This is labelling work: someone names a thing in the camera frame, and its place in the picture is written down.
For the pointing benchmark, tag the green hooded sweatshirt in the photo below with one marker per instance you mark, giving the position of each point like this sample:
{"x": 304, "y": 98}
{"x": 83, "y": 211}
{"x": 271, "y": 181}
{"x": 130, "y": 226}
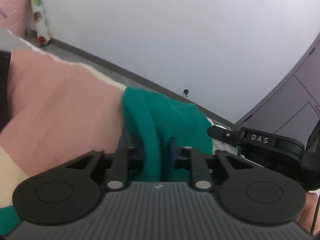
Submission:
{"x": 151, "y": 120}

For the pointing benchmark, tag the grey bedroom door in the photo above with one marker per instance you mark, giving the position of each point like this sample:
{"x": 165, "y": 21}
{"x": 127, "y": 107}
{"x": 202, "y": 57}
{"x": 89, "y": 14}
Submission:
{"x": 291, "y": 109}

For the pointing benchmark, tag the patchwork bed sheet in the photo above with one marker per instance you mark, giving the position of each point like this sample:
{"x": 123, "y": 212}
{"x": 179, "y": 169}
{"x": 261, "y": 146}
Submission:
{"x": 58, "y": 111}

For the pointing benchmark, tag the person's right hand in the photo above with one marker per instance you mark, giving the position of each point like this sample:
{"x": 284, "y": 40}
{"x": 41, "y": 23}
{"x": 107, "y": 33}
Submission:
{"x": 307, "y": 215}

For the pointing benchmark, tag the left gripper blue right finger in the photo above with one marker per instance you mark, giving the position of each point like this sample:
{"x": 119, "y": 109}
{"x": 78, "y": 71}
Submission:
{"x": 196, "y": 163}

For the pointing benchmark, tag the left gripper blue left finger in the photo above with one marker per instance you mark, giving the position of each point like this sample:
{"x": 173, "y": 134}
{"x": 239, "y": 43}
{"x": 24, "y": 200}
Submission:
{"x": 120, "y": 164}

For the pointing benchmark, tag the black puffer jacket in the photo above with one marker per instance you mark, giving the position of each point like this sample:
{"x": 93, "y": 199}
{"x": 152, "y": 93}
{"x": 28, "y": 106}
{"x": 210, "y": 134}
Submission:
{"x": 5, "y": 57}

